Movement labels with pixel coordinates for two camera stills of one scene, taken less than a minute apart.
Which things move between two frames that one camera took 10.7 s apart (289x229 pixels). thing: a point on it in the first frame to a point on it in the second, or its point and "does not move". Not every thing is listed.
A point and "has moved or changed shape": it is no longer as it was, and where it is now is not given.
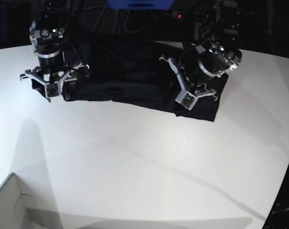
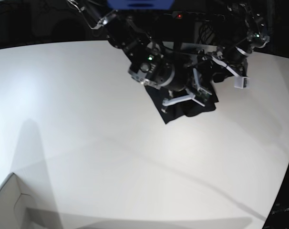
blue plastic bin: (140, 5) does not move
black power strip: (193, 16) does not move
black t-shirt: (138, 73) has moved or changed shape
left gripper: (50, 85) to (191, 95)
